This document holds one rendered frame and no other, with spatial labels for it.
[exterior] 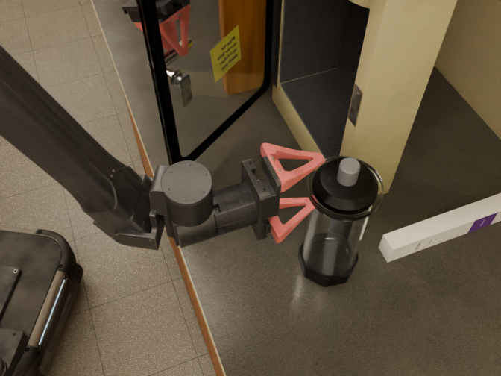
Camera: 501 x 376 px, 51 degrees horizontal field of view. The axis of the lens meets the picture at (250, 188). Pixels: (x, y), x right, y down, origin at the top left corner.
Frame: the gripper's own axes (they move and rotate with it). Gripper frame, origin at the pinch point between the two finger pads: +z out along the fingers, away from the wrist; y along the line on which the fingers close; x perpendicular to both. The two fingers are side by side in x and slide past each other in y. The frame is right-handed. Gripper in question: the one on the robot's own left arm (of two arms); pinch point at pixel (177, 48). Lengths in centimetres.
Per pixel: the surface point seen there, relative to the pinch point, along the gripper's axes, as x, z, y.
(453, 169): -28, 42, -31
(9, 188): 4, 68, 146
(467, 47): -55, 30, -24
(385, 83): -8.0, 8.9, -32.4
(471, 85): -52, 38, -26
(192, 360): 13, 111, 46
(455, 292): -3, 46, -42
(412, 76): -12.0, 10.0, -34.6
